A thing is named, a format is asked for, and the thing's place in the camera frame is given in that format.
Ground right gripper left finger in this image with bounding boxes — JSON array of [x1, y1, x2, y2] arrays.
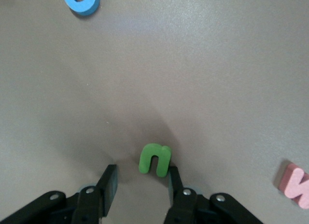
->
[[0, 164, 119, 224]]

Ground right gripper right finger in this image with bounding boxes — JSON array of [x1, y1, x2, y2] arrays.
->
[[163, 166, 265, 224]]

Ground green foam letter n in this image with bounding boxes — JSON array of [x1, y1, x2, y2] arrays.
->
[[139, 143, 172, 178]]

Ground pink foam letter w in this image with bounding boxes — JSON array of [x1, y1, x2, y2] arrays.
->
[[279, 161, 309, 210]]

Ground brown table cover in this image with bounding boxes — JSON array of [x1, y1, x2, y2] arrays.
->
[[0, 0, 309, 224]]

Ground blue foam letter o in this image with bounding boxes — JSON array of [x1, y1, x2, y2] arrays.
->
[[62, 0, 101, 16]]

